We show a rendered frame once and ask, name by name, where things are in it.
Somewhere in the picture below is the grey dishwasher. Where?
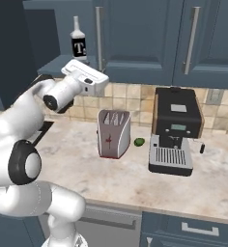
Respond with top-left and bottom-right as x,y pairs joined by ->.
38,202 -> 143,247

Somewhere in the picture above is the silver toaster with red base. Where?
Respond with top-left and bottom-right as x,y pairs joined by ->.
96,109 -> 132,160

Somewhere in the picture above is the blue base cabinet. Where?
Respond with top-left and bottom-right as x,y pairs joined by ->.
0,206 -> 46,247

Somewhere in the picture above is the blue wall cabinet door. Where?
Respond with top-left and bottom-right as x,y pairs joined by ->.
172,0 -> 228,90
93,0 -> 185,86

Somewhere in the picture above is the silver cabinet door handle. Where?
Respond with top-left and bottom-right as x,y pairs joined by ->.
95,6 -> 104,72
184,6 -> 201,76

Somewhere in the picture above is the open blue wall cabinet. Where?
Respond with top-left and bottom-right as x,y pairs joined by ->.
22,0 -> 100,79

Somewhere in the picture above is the silver drawer handle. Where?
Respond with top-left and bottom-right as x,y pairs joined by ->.
181,221 -> 220,237

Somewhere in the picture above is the grey wall outlet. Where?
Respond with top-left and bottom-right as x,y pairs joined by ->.
205,89 -> 225,106

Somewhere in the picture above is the blue drawer front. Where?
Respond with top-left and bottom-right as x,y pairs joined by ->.
139,210 -> 228,247

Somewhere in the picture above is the black hob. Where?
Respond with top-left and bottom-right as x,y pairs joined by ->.
31,120 -> 56,147

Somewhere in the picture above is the black and silver coffee machine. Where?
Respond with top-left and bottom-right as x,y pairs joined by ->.
147,86 -> 207,178

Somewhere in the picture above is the blue base cabinet door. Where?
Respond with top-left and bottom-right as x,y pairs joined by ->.
140,233 -> 228,247

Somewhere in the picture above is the green lime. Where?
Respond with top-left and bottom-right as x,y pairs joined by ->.
133,137 -> 146,149

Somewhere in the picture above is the grey dishwasher handle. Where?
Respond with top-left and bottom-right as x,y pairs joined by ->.
79,207 -> 138,231

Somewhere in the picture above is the open dark blue cabinet door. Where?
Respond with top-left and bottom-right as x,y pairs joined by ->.
0,0 -> 41,112

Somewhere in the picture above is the white bottle with black label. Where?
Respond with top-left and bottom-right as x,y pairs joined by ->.
70,15 -> 88,63

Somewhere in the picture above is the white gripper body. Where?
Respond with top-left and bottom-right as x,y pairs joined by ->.
60,59 -> 110,97

